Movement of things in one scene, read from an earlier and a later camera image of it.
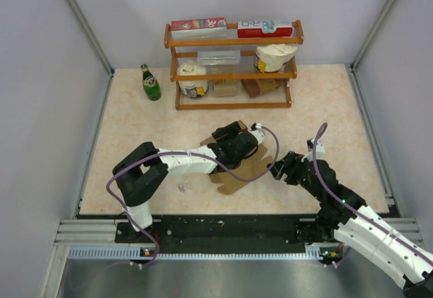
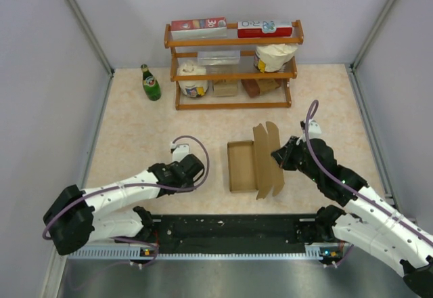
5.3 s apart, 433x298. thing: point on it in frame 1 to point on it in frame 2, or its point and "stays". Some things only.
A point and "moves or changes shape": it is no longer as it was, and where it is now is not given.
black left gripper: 232,130 to 190,183
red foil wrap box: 199,28 stays
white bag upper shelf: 272,57 stays
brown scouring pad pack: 255,87 stays
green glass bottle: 151,84 stays
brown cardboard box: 250,167 moves or changes shape
